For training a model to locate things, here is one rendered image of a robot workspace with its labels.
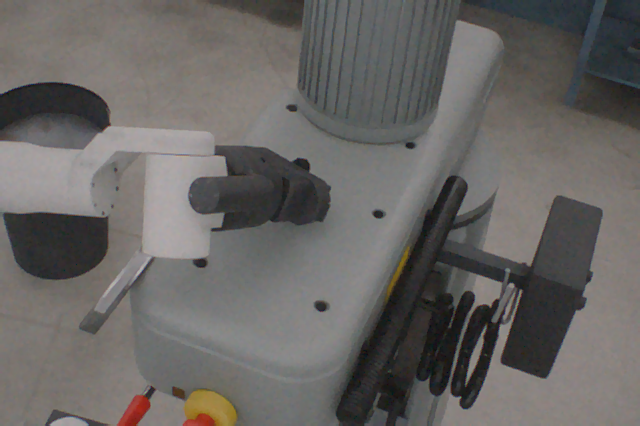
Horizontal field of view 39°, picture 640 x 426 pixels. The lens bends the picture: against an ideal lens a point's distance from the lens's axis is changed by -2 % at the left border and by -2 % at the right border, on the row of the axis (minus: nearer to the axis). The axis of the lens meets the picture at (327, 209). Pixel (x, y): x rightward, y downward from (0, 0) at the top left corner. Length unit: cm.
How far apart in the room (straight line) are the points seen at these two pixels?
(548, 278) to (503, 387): 213
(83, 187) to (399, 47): 44
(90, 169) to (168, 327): 20
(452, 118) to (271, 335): 68
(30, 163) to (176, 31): 417
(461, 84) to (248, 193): 81
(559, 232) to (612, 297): 252
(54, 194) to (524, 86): 423
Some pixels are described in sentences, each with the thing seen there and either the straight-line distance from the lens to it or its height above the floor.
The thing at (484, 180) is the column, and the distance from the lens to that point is 173.
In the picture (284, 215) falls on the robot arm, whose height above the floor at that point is 196.
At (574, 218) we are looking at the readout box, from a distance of 144.
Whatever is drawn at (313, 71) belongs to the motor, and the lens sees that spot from 120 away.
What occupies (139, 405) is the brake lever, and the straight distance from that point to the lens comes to 113.
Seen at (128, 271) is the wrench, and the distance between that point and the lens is 101.
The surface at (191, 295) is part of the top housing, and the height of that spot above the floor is 189.
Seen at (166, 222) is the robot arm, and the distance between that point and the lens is 86.
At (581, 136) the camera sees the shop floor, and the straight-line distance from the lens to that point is 474.
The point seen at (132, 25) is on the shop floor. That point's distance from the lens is 513.
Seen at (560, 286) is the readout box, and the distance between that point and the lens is 133.
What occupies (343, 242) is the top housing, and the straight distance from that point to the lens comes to 106.
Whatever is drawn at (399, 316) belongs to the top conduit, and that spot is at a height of 180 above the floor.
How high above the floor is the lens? 262
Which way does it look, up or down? 42 degrees down
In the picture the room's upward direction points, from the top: 7 degrees clockwise
